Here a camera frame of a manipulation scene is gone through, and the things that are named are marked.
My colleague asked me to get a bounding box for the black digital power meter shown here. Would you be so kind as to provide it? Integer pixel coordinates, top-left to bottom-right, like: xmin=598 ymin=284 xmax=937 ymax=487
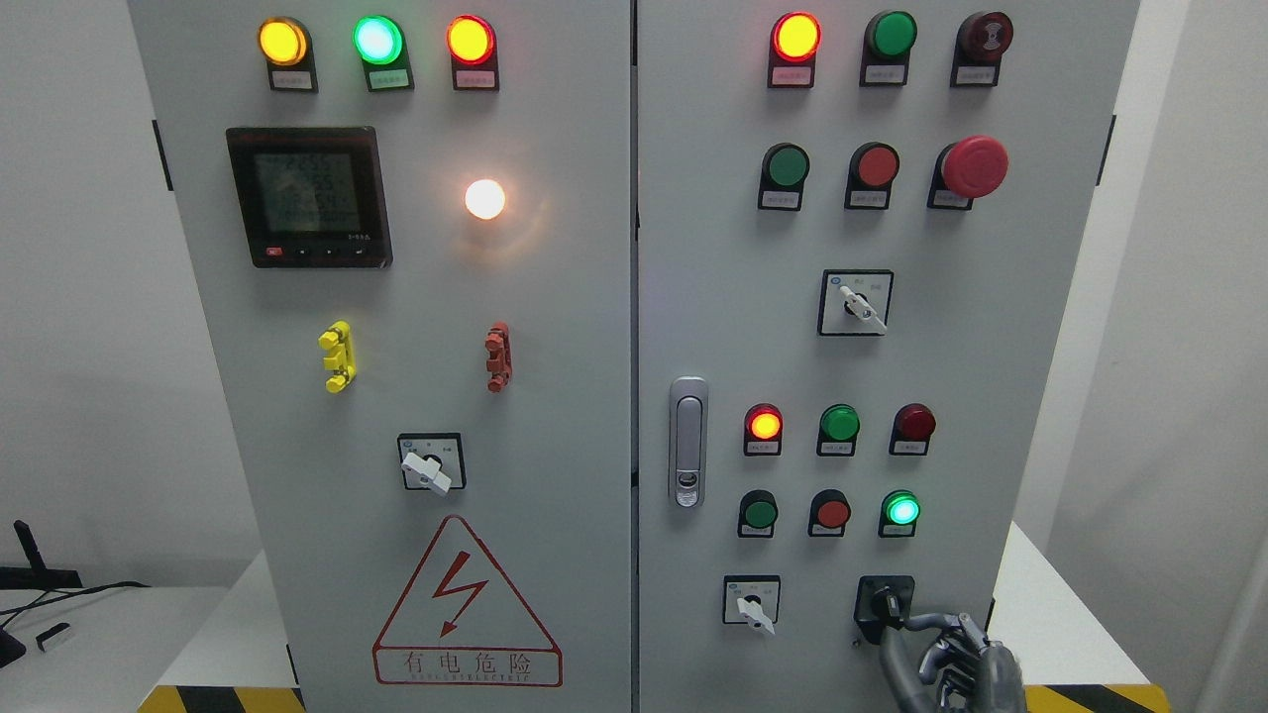
xmin=226 ymin=126 xmax=393 ymax=269

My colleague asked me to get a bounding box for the white selector switch upper right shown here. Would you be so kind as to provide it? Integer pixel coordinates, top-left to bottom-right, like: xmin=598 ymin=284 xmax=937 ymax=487
xmin=817 ymin=269 xmax=894 ymax=337

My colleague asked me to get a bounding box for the yellow indicator light top left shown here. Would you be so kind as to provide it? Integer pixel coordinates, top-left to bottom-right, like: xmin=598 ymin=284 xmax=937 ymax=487
xmin=257 ymin=15 xmax=320 ymax=93

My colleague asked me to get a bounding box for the grey right cabinet door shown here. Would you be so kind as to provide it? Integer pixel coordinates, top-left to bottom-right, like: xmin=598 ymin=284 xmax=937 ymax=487
xmin=637 ymin=1 xmax=1137 ymax=712

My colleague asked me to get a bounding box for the small white usb stick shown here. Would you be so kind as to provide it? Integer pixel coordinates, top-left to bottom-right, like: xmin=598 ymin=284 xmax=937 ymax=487
xmin=36 ymin=622 xmax=75 ymax=653

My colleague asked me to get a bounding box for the silver door latch handle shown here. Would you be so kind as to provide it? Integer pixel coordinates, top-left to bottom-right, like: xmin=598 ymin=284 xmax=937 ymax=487
xmin=670 ymin=377 xmax=709 ymax=507

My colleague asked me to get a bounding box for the green push button lower left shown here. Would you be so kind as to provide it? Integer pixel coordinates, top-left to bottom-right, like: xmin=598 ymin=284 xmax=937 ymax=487
xmin=735 ymin=490 xmax=779 ymax=539

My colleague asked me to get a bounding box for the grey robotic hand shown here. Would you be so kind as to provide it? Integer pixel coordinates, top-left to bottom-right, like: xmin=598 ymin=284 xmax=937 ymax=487
xmin=880 ymin=613 xmax=1028 ymax=712

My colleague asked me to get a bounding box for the green push button lower right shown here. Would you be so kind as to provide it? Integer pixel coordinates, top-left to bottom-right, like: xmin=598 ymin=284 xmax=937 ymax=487
xmin=876 ymin=490 xmax=922 ymax=539

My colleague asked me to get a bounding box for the white selector switch lower right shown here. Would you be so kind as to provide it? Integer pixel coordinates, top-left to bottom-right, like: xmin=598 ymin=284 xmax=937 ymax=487
xmin=723 ymin=573 xmax=781 ymax=637

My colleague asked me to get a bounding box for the black rotary knob switch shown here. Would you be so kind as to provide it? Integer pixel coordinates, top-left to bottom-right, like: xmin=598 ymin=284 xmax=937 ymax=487
xmin=853 ymin=573 xmax=915 ymax=646

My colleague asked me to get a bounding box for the red lit indicator top right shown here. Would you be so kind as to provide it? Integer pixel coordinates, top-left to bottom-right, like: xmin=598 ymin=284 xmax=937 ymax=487
xmin=767 ymin=11 xmax=820 ymax=88

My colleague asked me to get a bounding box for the red terminal connector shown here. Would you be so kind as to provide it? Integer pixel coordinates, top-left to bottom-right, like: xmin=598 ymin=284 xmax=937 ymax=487
xmin=484 ymin=321 xmax=514 ymax=393

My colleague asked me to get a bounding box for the red push button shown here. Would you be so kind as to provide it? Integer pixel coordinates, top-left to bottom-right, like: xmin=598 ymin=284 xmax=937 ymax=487
xmin=844 ymin=142 xmax=900 ymax=209
xmin=806 ymin=490 xmax=852 ymax=538

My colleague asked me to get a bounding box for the yellow terminal connector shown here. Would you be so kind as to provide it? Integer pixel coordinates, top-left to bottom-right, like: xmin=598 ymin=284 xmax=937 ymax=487
xmin=318 ymin=320 xmax=358 ymax=395

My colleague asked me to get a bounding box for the red lit indicator light left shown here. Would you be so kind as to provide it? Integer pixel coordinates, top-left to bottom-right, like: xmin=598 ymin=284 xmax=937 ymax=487
xmin=448 ymin=14 xmax=500 ymax=91

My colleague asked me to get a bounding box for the red push button upper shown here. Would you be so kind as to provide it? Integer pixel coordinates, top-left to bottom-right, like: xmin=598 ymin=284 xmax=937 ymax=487
xmin=844 ymin=142 xmax=900 ymax=209

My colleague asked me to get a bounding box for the white glowing lamp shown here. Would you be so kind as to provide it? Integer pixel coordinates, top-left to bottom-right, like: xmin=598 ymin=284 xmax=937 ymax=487
xmin=464 ymin=178 xmax=507 ymax=221

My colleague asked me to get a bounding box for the white selector switch left door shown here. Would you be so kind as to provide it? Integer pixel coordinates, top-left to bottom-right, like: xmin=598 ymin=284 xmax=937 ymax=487
xmin=397 ymin=433 xmax=467 ymax=497

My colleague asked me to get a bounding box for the red lit indicator middle left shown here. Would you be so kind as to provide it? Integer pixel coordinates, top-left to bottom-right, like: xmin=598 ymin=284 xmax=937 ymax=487
xmin=743 ymin=403 xmax=784 ymax=457

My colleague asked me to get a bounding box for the green unlit indicator top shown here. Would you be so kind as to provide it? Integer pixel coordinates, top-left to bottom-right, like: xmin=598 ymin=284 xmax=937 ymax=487
xmin=858 ymin=10 xmax=918 ymax=88

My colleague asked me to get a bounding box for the grey cabinet door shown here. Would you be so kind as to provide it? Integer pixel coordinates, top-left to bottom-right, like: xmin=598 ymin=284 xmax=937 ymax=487
xmin=131 ymin=1 xmax=633 ymax=712
xmin=637 ymin=1 xmax=1137 ymax=712

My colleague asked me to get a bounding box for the red indicator middle right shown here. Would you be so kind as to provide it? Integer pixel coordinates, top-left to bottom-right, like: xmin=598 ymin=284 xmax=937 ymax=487
xmin=889 ymin=403 xmax=937 ymax=457

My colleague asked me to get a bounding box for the dark red buzzer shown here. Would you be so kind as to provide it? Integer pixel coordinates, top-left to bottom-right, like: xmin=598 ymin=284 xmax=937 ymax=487
xmin=948 ymin=11 xmax=1014 ymax=88

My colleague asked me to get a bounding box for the black cable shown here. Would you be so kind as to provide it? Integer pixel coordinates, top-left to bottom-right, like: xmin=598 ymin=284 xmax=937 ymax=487
xmin=0 ymin=582 xmax=152 ymax=623

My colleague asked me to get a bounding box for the black device with antenna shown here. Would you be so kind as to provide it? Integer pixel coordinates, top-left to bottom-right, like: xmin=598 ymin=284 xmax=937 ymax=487
xmin=1 ymin=520 xmax=82 ymax=667

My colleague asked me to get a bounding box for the green lit indicator light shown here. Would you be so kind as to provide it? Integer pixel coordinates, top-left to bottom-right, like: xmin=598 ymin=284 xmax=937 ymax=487
xmin=353 ymin=15 xmax=415 ymax=93

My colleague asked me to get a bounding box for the white selector switch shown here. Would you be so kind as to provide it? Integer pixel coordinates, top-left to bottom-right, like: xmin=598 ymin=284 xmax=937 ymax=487
xmin=817 ymin=269 xmax=894 ymax=337
xmin=723 ymin=573 xmax=781 ymax=637

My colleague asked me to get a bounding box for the red push button lower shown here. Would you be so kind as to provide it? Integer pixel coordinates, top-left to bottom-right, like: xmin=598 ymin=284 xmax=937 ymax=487
xmin=806 ymin=490 xmax=852 ymax=538

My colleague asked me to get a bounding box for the red emergency stop button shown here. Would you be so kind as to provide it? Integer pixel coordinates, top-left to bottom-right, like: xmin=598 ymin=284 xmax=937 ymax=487
xmin=924 ymin=134 xmax=1009 ymax=211

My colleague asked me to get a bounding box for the green push button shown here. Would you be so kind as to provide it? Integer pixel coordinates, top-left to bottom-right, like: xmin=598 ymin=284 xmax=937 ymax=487
xmin=758 ymin=142 xmax=810 ymax=211
xmin=876 ymin=490 xmax=922 ymax=539
xmin=735 ymin=490 xmax=779 ymax=539

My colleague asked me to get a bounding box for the green indicator middle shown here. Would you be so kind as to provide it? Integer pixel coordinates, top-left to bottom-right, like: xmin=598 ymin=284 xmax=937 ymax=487
xmin=817 ymin=403 xmax=861 ymax=458

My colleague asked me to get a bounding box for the grey left cabinet door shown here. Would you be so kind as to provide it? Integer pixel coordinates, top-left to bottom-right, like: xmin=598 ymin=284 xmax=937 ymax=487
xmin=131 ymin=1 xmax=633 ymax=712

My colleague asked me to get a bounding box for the green push button upper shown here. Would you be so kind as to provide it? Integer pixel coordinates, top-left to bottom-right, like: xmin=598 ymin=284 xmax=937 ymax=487
xmin=758 ymin=142 xmax=810 ymax=211

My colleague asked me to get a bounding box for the red electric hazard sticker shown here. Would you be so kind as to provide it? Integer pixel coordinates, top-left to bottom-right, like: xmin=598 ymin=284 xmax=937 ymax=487
xmin=372 ymin=515 xmax=566 ymax=688

